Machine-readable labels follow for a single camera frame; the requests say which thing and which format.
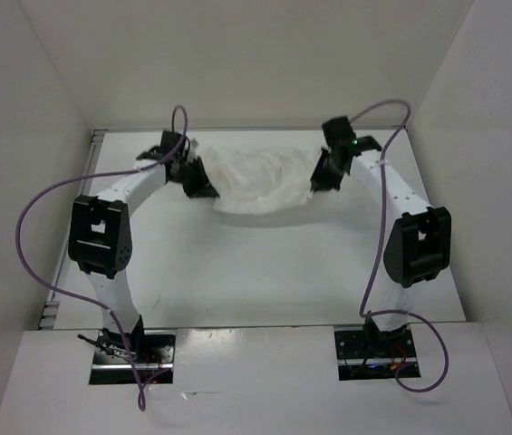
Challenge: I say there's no white skirt cloth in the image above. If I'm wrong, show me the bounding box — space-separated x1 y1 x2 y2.
191 140 322 216

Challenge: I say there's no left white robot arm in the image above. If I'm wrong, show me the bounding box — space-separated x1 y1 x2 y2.
68 140 208 363

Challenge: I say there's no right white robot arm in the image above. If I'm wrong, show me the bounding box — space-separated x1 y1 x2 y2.
311 135 451 356

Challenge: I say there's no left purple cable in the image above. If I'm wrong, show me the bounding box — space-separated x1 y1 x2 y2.
14 104 189 411

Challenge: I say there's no purple cable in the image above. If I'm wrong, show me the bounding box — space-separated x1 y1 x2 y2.
14 104 189 411
350 99 449 393

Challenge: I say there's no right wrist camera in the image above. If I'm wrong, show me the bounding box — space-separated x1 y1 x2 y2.
321 115 357 149

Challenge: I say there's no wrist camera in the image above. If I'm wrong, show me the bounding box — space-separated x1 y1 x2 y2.
321 115 357 149
159 130 198 161

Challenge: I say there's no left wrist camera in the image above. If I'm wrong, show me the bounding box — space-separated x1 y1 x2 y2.
159 130 198 161

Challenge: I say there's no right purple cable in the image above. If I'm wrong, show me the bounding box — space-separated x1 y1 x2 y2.
350 99 449 393

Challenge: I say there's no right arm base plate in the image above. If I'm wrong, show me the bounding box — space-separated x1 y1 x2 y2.
333 325 420 381

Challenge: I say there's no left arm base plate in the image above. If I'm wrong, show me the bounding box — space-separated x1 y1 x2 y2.
89 330 177 385

